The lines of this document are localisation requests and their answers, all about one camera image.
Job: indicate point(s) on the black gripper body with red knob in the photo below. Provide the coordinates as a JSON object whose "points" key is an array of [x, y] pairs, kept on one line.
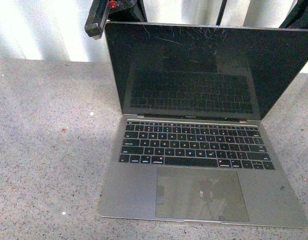
{"points": [[102, 11]]}

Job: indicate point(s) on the black gripper finger behind laptop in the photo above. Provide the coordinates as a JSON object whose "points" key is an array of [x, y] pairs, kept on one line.
{"points": [[298, 16]]}

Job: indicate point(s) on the grey laptop with black screen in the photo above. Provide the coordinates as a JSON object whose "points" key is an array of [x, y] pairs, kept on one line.
{"points": [[191, 146]]}

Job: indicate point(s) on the white pleated curtain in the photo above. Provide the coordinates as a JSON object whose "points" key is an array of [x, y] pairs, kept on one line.
{"points": [[54, 29]]}

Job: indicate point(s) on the blue gooseneck desk lamp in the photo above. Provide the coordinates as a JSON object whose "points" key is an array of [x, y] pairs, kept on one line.
{"points": [[221, 12]]}

